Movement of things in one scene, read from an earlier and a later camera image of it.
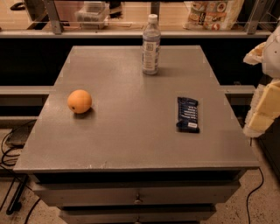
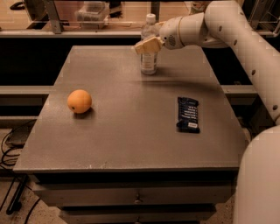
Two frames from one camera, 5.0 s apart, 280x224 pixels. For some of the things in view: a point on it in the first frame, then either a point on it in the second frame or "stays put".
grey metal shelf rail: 134,32 stays put
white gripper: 273,59 -> 171,32
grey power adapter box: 19,135 stays put
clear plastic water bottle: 151,43 stays put
